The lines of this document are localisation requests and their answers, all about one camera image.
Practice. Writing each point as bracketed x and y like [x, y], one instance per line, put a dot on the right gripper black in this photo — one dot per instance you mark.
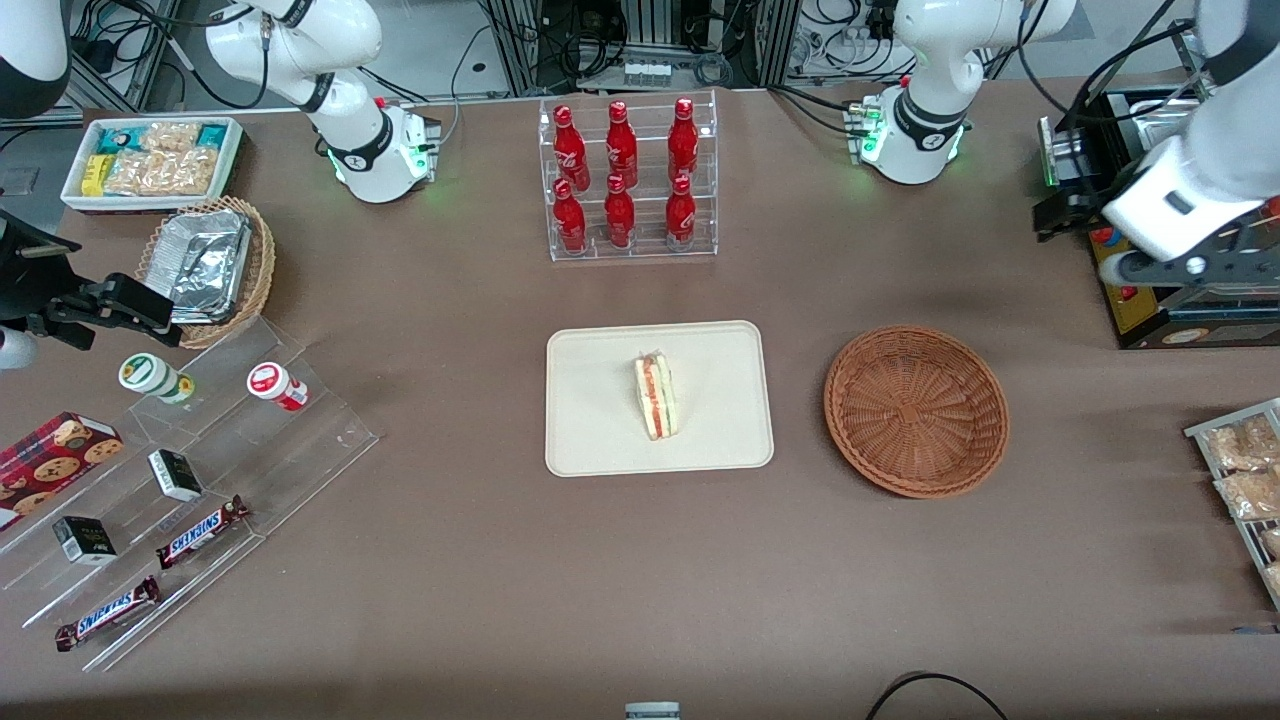
[30, 287]

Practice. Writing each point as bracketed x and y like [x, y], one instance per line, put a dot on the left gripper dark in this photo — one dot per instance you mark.
[1083, 203]

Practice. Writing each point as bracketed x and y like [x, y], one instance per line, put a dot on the plastic sandwich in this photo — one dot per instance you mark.
[657, 400]

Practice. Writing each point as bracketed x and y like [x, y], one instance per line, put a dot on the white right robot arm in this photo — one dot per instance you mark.
[300, 40]

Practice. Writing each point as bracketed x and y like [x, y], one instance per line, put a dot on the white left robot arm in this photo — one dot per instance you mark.
[930, 40]

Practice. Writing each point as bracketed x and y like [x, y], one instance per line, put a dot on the wicker basket with foil trays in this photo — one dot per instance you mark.
[258, 270]

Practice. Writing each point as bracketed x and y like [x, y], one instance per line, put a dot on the empty brown wicker basket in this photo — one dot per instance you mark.
[915, 410]

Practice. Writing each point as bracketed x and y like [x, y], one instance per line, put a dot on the cream rectangular plastic tray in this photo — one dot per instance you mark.
[600, 400]

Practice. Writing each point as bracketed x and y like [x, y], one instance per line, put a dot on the green and white jar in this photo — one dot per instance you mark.
[150, 375]

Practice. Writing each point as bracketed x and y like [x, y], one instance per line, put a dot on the stack of foil trays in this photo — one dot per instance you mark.
[200, 260]

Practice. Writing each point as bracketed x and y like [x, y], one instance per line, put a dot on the white snack bin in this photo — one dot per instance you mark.
[150, 206]

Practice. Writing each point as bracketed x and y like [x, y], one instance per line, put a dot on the yellow snack pack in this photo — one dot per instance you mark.
[94, 175]

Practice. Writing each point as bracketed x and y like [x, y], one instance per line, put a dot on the red chocolate chip cookie box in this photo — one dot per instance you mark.
[50, 455]

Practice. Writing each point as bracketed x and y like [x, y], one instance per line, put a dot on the clear cracker bag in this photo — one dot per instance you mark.
[160, 172]
[170, 135]

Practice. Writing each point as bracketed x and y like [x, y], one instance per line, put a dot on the teal snack pack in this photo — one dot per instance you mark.
[210, 135]
[115, 140]

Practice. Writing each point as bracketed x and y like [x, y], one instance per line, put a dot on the clear bag of brown snacks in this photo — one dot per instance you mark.
[1250, 495]
[1240, 445]

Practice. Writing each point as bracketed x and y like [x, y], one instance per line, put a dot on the small black box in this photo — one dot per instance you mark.
[85, 540]
[175, 475]

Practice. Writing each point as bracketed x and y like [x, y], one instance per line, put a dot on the red and white jar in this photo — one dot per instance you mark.
[272, 383]

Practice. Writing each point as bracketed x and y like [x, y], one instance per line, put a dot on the clear acrylic stepped display stand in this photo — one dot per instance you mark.
[300, 440]

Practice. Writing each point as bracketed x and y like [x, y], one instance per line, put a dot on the Snickers chocolate bar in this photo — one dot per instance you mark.
[105, 613]
[200, 532]

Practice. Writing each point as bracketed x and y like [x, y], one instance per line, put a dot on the red cola bottle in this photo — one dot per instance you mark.
[683, 140]
[680, 215]
[620, 145]
[619, 215]
[569, 220]
[570, 150]

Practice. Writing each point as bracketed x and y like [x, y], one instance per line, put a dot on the clear acrylic bottle rack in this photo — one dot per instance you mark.
[650, 245]

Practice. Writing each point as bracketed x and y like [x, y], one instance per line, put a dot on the white power strip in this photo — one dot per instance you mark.
[645, 72]

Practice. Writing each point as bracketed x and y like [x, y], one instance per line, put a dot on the small grey device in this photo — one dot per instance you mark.
[652, 711]

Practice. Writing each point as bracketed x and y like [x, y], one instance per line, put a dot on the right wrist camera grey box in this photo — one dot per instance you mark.
[15, 348]

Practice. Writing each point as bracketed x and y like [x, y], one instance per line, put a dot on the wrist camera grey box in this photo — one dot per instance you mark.
[1115, 268]
[15, 348]

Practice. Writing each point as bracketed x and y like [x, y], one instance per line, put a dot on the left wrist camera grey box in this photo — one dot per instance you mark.
[1115, 268]

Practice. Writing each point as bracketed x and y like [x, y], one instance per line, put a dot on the aluminium frame rack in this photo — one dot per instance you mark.
[520, 50]

